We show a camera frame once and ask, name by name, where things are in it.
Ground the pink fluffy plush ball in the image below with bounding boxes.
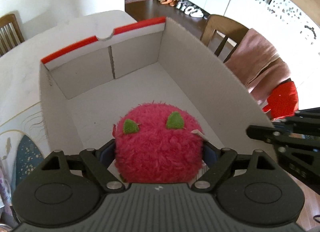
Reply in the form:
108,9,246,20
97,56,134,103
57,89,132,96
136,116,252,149
112,103,203,183

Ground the white cardboard box red rim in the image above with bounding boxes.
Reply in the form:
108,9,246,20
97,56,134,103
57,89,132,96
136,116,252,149
40,11,276,157

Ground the red cushion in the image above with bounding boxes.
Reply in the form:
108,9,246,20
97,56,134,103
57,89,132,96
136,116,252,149
262,81,299,120

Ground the pink fringed scarf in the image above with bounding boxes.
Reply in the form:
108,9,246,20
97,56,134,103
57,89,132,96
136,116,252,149
225,29,291,105

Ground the wooden chair with scarf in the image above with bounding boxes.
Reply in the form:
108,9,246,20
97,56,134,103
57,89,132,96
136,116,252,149
200,14,249,62

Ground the white cabinet row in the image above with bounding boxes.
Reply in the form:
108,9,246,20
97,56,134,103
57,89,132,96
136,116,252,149
187,0,319,53

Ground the wooden chair far side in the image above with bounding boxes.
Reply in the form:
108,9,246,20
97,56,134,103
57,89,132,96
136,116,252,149
0,14,25,56

